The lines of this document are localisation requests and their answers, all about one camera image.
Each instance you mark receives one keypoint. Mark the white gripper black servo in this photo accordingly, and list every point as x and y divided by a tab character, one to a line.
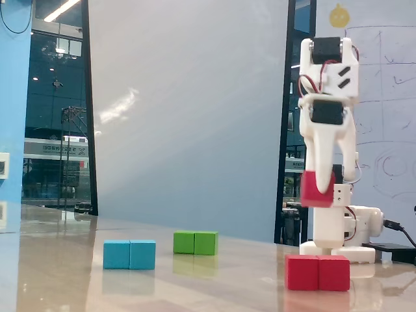
325	114

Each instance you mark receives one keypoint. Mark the small red cube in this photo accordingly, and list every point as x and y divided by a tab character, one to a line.
308	195

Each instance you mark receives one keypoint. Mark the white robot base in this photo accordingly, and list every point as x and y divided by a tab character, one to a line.
367	221

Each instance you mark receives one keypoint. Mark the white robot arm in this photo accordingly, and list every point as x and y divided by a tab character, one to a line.
328	227

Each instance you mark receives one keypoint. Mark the long red block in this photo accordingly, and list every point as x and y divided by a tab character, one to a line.
317	273

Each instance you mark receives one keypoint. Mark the long green block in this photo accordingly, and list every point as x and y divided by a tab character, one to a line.
195	243

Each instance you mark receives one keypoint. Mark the long blue block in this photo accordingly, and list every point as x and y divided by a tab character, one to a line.
130	255

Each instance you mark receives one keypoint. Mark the whiteboard with drawings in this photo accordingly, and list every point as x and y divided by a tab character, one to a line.
390	130

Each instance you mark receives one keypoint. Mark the flat black box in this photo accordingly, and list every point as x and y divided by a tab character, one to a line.
399	252

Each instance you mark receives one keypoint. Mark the yellow round sticker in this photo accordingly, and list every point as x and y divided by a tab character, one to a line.
339	18

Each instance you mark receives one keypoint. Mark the dark scaffold tower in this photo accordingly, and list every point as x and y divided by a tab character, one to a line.
73	112

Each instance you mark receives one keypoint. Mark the white storefront sign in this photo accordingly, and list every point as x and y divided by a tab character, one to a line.
58	149

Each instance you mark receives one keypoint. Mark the long ceiling light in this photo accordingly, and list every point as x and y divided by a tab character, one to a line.
61	10

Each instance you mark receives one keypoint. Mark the black window frame post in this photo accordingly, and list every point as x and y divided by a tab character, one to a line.
282	162
89	130

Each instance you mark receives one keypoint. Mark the white wall device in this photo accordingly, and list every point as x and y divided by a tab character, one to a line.
4	165

